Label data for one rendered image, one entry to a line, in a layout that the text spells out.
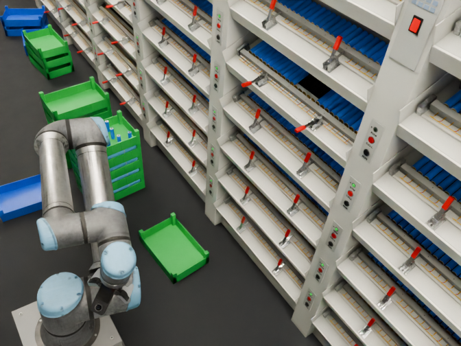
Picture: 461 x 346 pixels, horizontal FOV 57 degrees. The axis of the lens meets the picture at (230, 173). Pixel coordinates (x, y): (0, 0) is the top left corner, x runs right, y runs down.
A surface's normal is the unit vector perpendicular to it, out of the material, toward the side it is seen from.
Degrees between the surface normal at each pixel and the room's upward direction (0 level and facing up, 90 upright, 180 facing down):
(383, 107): 90
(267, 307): 0
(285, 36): 22
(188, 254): 0
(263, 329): 0
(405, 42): 90
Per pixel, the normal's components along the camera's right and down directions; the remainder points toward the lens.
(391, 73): -0.82, 0.36
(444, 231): -0.25, -0.52
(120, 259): 0.32, -0.36
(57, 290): 0.07, -0.70
